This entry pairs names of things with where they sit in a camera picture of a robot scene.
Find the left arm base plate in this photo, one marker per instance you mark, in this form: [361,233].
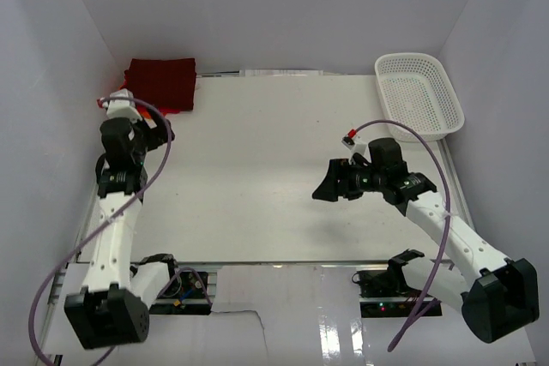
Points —
[185,296]

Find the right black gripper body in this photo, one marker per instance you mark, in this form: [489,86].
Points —
[364,179]

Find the folded orange t-shirt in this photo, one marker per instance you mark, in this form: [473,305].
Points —
[161,112]

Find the white perforated plastic basket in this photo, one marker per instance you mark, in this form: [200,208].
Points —
[414,89]

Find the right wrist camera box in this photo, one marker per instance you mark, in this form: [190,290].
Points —
[357,148]

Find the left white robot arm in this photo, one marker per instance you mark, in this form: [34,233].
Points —
[112,305]

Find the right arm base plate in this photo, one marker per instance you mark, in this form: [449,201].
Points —
[381,297]

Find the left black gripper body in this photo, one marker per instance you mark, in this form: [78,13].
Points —
[150,138]

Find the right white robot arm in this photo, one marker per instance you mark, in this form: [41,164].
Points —
[495,294]

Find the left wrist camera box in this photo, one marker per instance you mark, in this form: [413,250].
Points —
[121,110]

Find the dark red t-shirt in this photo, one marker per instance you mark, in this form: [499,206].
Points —
[182,72]

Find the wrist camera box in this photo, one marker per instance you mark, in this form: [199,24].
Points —
[121,110]
[357,148]

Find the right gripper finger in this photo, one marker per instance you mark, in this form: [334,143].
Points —
[328,189]
[351,193]

